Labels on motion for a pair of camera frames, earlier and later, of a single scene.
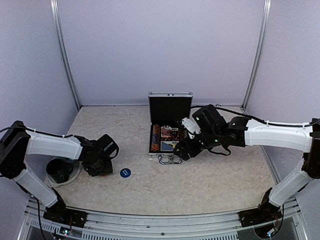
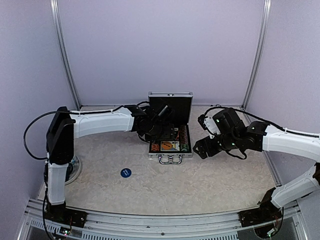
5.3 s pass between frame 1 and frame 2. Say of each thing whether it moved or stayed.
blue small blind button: stayed
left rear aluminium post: stayed
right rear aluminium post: stayed
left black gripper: moved
